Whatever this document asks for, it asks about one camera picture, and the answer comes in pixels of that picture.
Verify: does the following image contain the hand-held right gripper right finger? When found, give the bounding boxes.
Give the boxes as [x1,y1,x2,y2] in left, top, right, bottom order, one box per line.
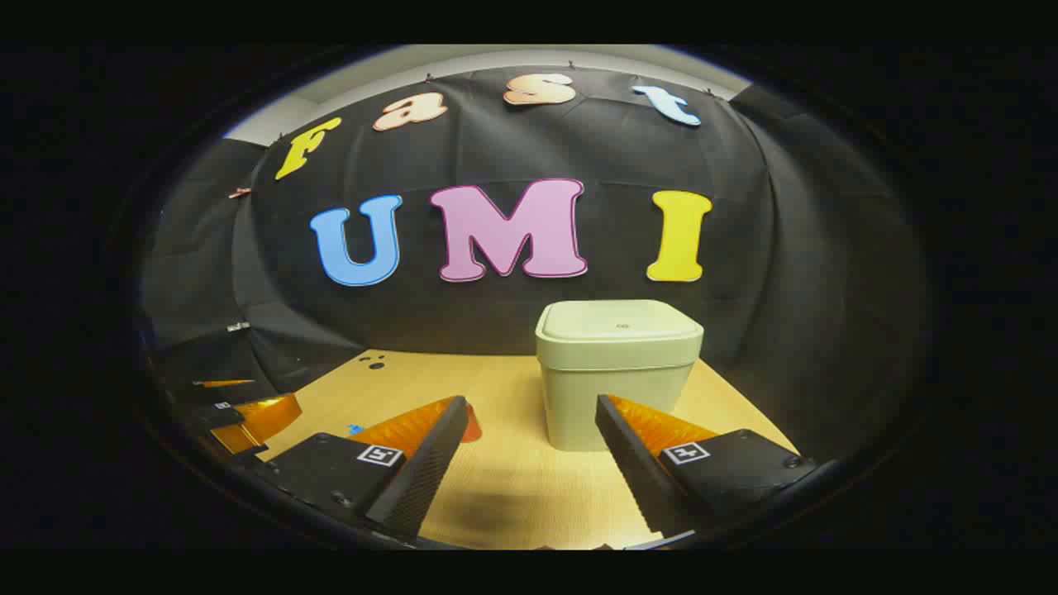
[595,394,821,536]

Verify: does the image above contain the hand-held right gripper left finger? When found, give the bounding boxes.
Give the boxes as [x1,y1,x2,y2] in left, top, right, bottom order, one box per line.
[248,395,470,548]

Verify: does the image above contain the green desktop garbage bin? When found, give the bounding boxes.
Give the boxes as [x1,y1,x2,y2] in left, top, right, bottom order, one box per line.
[535,299,705,452]

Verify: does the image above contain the wooden desktop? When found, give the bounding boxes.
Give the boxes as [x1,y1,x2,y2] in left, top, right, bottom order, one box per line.
[256,347,801,551]

